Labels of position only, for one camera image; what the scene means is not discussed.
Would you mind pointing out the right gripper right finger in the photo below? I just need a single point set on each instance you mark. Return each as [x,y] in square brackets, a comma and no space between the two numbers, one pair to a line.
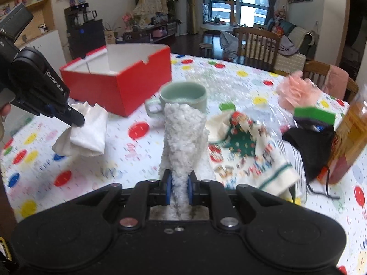
[212,195]

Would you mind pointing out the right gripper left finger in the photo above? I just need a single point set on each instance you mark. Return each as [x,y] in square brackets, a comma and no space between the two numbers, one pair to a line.
[139,200]

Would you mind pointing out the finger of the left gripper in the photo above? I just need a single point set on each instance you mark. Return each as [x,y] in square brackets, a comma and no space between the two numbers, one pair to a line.
[70,115]

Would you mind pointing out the white paper napkin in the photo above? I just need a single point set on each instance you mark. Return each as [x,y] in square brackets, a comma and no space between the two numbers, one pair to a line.
[88,140]

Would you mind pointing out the fluffy white towel cloth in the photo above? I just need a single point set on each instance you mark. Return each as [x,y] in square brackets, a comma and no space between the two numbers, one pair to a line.
[185,150]

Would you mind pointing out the christmas print fabric bag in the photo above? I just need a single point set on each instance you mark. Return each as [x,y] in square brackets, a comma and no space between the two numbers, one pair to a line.
[242,151]

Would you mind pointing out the clear plastic zip bag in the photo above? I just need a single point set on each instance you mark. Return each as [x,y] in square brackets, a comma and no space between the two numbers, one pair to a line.
[274,118]

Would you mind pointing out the operator left hand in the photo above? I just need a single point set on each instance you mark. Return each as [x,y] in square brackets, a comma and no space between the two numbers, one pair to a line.
[5,110]

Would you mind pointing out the red cardboard box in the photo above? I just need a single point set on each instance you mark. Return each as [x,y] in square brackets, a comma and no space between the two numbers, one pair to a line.
[119,77]

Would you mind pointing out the black coffee machine cabinet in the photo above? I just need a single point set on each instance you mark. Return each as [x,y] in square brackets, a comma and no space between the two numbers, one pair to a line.
[85,32]

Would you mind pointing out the pale green ceramic mug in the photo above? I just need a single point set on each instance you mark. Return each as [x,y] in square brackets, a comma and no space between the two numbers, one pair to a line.
[184,92]

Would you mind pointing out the low tv console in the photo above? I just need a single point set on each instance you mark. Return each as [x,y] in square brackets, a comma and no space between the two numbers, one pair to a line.
[152,34]

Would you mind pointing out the black face mask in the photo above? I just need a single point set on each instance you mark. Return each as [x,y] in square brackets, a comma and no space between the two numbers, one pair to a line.
[315,150]

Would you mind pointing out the green black sponge eraser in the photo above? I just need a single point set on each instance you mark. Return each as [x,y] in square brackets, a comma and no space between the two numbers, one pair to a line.
[313,116]

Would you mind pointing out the pink mesh bath puff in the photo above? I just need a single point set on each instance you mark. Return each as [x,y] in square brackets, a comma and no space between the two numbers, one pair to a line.
[295,91]

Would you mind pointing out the small wooden stool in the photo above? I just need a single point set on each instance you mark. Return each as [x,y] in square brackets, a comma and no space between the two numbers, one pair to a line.
[206,49]

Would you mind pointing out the wooden dining chair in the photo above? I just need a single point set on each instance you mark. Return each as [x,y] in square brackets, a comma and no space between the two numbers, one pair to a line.
[257,48]

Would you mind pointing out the orange tea plastic bottle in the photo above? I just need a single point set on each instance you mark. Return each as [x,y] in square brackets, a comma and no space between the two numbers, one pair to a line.
[349,141]

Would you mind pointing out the wooden chair with pink cloth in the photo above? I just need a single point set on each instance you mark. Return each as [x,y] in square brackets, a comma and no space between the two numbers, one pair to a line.
[331,79]

